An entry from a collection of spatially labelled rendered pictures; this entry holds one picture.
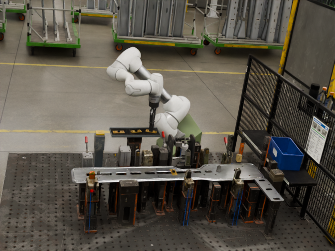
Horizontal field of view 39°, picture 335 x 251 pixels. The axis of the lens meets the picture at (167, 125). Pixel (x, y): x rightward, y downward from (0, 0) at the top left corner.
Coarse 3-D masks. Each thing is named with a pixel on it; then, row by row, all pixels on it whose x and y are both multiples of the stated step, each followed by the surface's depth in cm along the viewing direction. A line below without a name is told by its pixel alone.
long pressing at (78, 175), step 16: (80, 176) 313; (96, 176) 315; (112, 176) 317; (128, 176) 320; (144, 176) 322; (160, 176) 325; (176, 176) 327; (192, 176) 330; (208, 176) 332; (224, 176) 335; (240, 176) 338; (256, 176) 340
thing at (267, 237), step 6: (276, 198) 318; (270, 204) 318; (276, 204) 314; (270, 210) 319; (276, 210) 317; (270, 216) 319; (270, 222) 320; (270, 228) 325; (264, 234) 326; (270, 234) 326
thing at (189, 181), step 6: (186, 180) 315; (192, 180) 316; (186, 186) 314; (192, 186) 314; (186, 192) 315; (192, 192) 318; (186, 198) 318; (186, 204) 319; (180, 210) 326; (186, 210) 323; (180, 216) 326; (186, 216) 324; (180, 222) 326; (186, 222) 326
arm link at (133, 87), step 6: (120, 72) 368; (126, 72) 366; (120, 78) 368; (126, 78) 354; (132, 78) 353; (126, 84) 338; (132, 84) 323; (138, 84) 324; (144, 84) 326; (126, 90) 325; (132, 90) 322; (138, 90) 324; (144, 90) 326; (150, 90) 330; (132, 96) 327; (138, 96) 329
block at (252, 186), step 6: (252, 186) 330; (246, 192) 334; (252, 192) 327; (258, 192) 328; (246, 198) 334; (252, 198) 329; (246, 204) 335; (252, 204) 333; (246, 210) 334; (252, 210) 335; (240, 216) 343; (246, 216) 335; (252, 216) 337; (246, 222) 337; (252, 222) 338
